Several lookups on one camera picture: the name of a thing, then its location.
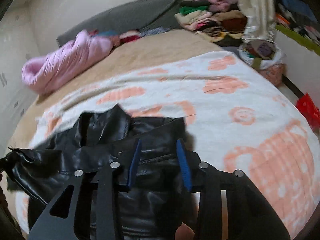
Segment cream satin curtain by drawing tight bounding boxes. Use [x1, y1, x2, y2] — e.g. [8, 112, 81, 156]
[238, 0, 276, 42]

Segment pink puffy quilt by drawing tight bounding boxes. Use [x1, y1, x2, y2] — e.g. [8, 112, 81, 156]
[21, 30, 120, 95]

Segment pile of folded clothes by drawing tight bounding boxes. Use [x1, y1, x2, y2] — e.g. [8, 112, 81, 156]
[175, 0, 247, 47]

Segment person's right hand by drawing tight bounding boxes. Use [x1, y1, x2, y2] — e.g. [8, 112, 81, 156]
[175, 223, 195, 240]

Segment black leather jacket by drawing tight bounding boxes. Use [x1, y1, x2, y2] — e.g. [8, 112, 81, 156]
[1, 106, 195, 239]

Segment grey headboard cover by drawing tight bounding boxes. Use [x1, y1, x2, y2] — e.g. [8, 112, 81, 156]
[56, 0, 181, 47]

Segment white wardrobe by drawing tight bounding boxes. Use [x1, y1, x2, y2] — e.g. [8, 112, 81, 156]
[0, 7, 40, 155]

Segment green windowsill cloth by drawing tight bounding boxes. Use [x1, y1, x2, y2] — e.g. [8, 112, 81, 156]
[275, 25, 320, 56]

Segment red plastic bag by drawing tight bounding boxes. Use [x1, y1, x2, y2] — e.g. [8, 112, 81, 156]
[296, 93, 320, 131]

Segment white pink patterned blanket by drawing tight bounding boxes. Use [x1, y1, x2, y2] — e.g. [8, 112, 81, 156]
[30, 51, 319, 237]

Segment red and blue pillows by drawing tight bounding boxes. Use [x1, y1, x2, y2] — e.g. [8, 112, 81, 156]
[88, 26, 171, 46]

